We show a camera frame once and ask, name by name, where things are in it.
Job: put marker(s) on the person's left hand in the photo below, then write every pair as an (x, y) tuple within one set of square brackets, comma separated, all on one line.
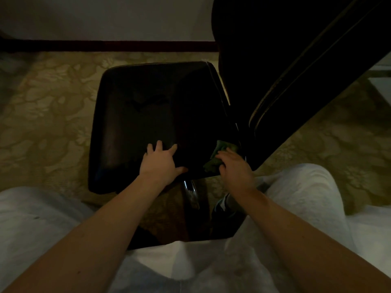
[(159, 167)]

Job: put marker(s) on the person's right hand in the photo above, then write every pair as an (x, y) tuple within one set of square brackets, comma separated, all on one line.
[(236, 172)]

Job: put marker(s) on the green cleaning cloth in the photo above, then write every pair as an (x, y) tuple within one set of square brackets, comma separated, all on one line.
[(218, 149)]

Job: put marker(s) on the black leather chair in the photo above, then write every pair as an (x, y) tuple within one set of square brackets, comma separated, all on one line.
[(137, 118)]

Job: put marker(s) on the person's right forearm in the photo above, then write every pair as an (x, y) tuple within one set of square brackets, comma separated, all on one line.
[(305, 247)]

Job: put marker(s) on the person's left forearm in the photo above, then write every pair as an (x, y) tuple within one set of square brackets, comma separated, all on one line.
[(85, 241)]

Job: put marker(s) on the white sneaker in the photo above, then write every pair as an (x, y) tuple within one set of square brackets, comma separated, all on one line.
[(223, 207)]

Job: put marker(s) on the dark red baseboard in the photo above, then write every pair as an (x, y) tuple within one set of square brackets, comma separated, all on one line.
[(107, 45)]

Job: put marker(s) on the white furniture panel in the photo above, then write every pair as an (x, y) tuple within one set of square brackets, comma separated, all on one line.
[(381, 88)]

